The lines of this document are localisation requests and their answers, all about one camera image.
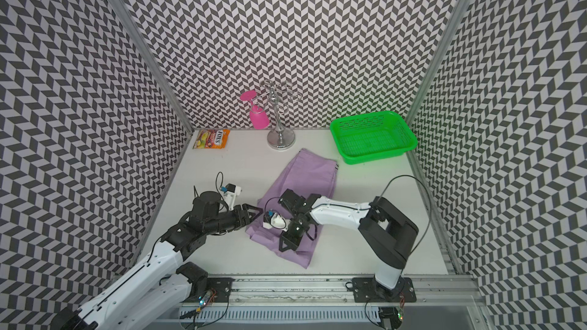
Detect aluminium front rail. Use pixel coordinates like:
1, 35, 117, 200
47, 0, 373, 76
178, 274, 487, 308

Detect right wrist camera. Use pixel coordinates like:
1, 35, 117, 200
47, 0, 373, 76
262, 210, 288, 231

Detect chrome cup holder stand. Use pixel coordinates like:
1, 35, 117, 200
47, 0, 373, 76
261, 79, 301, 151

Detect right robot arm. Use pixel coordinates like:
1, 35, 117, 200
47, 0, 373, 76
278, 189, 419, 292

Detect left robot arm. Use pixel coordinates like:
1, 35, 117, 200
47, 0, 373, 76
50, 191, 263, 329

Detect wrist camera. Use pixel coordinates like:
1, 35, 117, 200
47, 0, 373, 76
262, 210, 288, 231
220, 183, 242, 211

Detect green plastic basket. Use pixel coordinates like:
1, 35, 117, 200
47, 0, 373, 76
330, 111, 418, 165

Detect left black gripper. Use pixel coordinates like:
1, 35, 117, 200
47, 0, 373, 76
205, 203, 264, 235

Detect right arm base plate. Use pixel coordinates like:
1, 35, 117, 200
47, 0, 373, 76
345, 277, 417, 303

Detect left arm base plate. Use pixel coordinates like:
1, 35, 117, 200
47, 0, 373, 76
192, 277, 234, 305

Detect purple long pants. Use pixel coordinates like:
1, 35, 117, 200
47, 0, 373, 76
246, 148, 338, 269

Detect pink plastic goblet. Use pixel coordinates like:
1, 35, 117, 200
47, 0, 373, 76
240, 90, 271, 130

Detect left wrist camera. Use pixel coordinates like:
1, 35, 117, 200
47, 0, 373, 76
220, 183, 242, 211

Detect orange candy bag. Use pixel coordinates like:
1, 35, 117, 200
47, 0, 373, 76
193, 129, 230, 149

